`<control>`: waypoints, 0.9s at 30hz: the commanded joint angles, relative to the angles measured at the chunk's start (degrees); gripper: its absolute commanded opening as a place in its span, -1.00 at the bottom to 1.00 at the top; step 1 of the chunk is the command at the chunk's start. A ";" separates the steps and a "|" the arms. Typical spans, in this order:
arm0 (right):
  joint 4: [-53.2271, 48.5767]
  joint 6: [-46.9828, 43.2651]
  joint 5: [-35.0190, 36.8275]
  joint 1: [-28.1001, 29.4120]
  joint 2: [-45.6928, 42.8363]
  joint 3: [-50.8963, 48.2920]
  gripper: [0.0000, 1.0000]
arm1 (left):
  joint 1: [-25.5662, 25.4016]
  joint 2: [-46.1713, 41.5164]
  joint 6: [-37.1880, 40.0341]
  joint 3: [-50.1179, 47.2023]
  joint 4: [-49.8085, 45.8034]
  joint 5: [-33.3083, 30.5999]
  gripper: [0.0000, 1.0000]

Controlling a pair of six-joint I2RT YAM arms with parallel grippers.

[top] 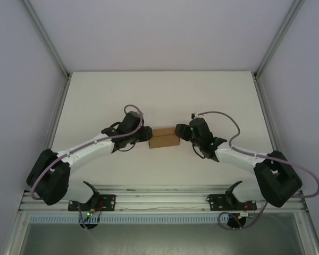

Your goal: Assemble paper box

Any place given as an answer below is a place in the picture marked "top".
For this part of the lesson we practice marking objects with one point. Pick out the brown cardboard paper box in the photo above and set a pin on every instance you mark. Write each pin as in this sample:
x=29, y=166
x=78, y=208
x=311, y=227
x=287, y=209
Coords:
x=163, y=138

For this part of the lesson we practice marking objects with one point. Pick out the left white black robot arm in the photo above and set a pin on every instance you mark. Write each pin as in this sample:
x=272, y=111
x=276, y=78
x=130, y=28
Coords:
x=85, y=147

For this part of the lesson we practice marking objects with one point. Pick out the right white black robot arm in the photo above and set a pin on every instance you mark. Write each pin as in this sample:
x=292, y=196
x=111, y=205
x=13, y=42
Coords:
x=236, y=156

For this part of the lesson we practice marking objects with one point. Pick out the small electronics board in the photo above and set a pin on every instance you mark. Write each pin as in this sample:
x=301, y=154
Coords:
x=90, y=213
x=248, y=214

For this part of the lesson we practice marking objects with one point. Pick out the grey metal sheet panel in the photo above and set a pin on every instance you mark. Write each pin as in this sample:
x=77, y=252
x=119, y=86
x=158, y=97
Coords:
x=162, y=239

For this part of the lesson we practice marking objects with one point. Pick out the aluminium table side rail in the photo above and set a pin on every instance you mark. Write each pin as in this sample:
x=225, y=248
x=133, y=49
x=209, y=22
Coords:
x=59, y=103
x=265, y=111

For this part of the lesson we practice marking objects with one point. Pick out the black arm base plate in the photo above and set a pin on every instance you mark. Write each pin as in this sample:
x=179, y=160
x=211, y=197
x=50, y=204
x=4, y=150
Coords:
x=215, y=202
x=109, y=202

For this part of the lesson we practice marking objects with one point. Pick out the aluminium mounting rail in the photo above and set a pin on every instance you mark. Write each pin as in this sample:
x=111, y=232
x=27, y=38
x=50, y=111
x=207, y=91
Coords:
x=162, y=199

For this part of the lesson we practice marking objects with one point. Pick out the aluminium frame post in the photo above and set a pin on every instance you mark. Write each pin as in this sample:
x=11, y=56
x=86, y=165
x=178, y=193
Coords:
x=279, y=37
x=309, y=233
x=46, y=37
x=14, y=233

